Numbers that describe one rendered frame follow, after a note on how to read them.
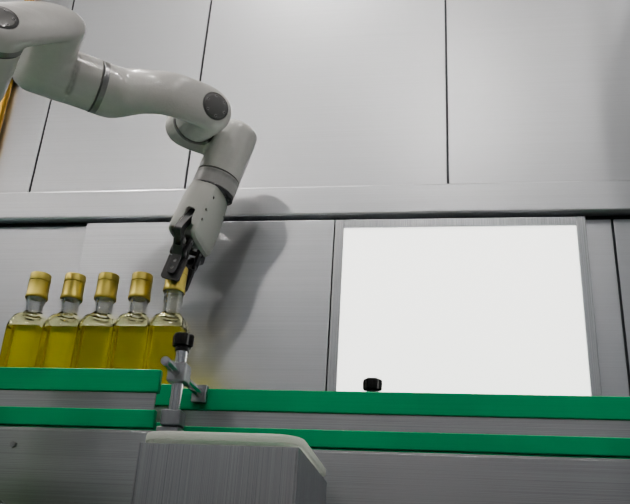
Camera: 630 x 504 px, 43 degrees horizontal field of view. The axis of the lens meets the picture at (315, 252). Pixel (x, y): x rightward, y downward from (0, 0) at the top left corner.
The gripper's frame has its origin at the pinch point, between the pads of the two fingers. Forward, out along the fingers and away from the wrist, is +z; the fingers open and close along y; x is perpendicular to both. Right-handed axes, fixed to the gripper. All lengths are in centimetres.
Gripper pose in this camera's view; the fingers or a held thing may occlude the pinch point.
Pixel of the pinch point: (178, 273)
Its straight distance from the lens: 131.0
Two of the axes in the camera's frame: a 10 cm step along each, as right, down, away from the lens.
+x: 9.4, 2.3, -2.5
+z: -3.1, 8.8, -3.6
